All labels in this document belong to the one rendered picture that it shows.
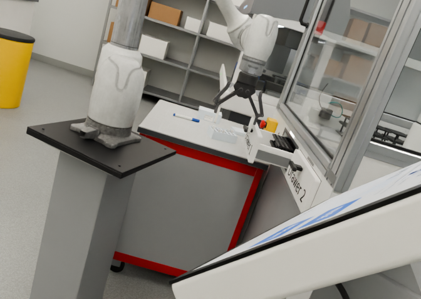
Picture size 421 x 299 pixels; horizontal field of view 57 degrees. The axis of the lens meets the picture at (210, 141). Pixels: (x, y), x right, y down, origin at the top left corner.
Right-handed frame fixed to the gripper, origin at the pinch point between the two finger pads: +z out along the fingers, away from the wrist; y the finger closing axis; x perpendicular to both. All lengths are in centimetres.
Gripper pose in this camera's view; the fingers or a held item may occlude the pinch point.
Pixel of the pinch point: (232, 124)
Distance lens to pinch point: 148.2
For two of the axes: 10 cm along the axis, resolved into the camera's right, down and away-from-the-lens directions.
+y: 9.6, 2.9, 0.6
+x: 0.2, -2.8, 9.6
